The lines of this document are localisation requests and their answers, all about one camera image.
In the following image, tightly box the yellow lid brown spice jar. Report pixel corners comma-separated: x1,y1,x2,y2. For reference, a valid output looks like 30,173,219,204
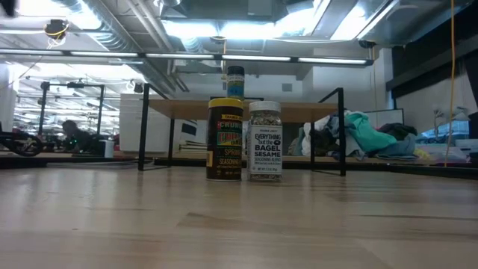
205,97,244,182

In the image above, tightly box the teal cloth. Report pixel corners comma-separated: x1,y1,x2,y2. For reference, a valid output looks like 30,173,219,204
345,111,398,154

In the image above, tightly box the black aluminium table frame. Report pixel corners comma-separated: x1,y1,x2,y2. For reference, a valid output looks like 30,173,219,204
0,151,478,181

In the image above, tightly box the black cable reel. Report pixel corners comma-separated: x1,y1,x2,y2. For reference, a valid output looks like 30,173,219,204
43,18,70,41

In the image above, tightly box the wooden shelf with black legs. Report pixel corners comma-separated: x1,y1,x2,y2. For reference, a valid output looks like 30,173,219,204
137,82,347,177

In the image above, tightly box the blue grey cloth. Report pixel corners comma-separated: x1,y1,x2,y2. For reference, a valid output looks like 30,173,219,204
373,134,418,161

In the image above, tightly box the white lid bagel sesame jar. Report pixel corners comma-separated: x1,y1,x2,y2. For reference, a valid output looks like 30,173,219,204
246,100,283,183

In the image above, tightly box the black background rig frame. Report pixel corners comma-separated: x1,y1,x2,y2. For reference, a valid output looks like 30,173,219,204
39,81,105,135

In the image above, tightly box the black cloth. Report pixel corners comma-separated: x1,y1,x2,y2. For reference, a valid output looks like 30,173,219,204
376,123,418,141

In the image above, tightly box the stack of papers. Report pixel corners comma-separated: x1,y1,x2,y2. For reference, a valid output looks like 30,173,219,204
178,140,208,154

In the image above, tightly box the black bar with light strips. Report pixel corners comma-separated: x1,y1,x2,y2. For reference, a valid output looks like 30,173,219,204
0,48,374,67

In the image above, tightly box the green lid spice jar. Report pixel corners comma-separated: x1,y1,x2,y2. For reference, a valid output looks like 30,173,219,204
226,65,246,101

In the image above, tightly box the white cloth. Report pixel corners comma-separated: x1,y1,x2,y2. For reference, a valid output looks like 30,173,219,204
301,114,333,157

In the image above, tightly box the white cabinet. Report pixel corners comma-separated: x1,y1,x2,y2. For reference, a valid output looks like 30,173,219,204
119,93,175,152

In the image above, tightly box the dark navy cloth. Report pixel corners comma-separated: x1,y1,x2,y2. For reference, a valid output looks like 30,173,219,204
313,119,348,158

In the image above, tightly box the person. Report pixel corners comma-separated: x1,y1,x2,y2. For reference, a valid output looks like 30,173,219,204
59,119,104,154

